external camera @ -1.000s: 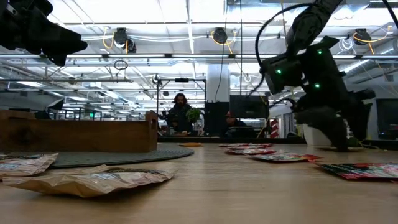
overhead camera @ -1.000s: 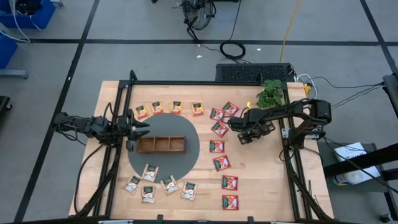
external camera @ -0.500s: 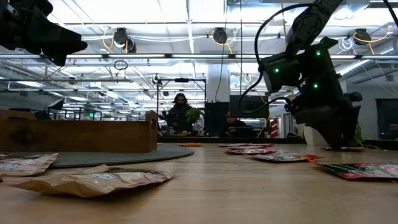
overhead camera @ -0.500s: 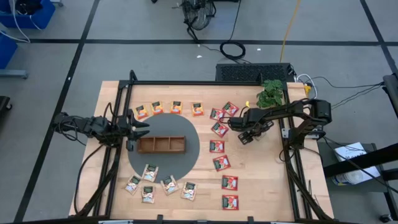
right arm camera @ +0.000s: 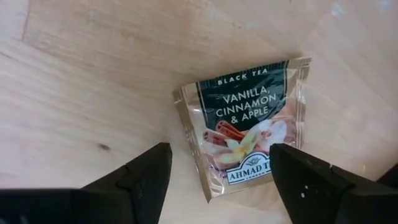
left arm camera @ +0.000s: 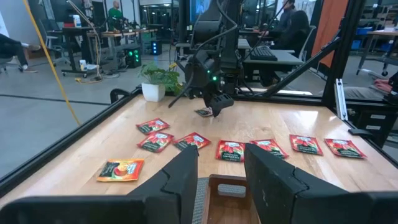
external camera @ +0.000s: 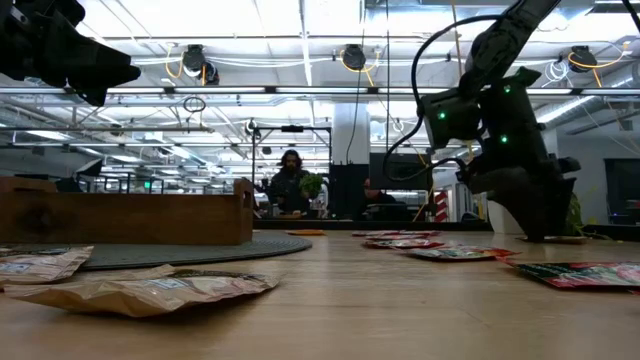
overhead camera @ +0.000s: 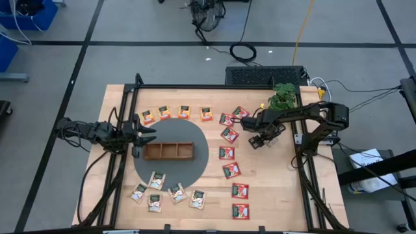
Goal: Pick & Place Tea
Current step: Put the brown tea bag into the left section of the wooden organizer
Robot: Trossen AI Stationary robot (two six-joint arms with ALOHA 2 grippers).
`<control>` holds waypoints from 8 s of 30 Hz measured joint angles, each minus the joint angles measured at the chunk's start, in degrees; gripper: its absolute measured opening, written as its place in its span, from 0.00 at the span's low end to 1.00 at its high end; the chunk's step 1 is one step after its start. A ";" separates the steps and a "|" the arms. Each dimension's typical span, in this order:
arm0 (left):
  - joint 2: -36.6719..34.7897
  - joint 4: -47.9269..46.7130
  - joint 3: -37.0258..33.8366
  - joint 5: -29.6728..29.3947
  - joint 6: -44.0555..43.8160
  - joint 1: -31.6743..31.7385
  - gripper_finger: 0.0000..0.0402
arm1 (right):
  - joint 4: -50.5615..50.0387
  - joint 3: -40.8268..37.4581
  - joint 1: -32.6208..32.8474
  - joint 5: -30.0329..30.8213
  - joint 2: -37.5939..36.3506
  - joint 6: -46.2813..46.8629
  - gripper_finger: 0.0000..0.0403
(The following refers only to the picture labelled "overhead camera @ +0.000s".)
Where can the black beam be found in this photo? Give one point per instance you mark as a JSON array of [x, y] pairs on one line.
[[373, 168]]

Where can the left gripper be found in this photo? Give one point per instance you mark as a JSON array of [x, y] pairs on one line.
[[136, 136]]

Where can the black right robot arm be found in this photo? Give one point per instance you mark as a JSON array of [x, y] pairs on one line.
[[302, 112]]

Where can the black cart leg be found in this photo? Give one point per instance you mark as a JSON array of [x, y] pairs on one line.
[[4, 107]]

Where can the yellow connector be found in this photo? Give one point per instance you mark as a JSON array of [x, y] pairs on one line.
[[321, 92]]

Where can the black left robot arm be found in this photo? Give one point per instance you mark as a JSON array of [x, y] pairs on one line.
[[94, 131]]

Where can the blue plastic bin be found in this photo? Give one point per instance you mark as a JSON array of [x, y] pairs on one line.
[[45, 16], [8, 53]]

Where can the black perforated computer case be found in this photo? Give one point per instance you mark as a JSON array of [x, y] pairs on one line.
[[260, 76]]

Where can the green potted plant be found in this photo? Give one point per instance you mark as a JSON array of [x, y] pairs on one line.
[[282, 97]]

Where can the dark grey side table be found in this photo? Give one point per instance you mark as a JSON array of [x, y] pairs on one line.
[[341, 162]]

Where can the wooden three-compartment tray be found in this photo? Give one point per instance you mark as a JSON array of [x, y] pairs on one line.
[[169, 158]]

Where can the black caster wheel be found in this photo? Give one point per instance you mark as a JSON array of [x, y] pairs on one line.
[[404, 228]]

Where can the white paper sheet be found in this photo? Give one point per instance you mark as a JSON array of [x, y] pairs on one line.
[[364, 159]]

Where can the black floor fan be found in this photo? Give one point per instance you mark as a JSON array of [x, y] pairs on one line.
[[206, 14]]

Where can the black aluminium table frame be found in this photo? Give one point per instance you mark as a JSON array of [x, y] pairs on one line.
[[195, 86]]

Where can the grey metal base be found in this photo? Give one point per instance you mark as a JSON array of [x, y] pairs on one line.
[[14, 77]]

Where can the black bundle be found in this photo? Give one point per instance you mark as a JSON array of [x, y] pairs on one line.
[[29, 6]]

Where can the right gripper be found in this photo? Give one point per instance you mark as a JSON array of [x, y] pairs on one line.
[[256, 142]]

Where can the round grey mat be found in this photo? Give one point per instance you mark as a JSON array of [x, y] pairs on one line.
[[182, 130]]

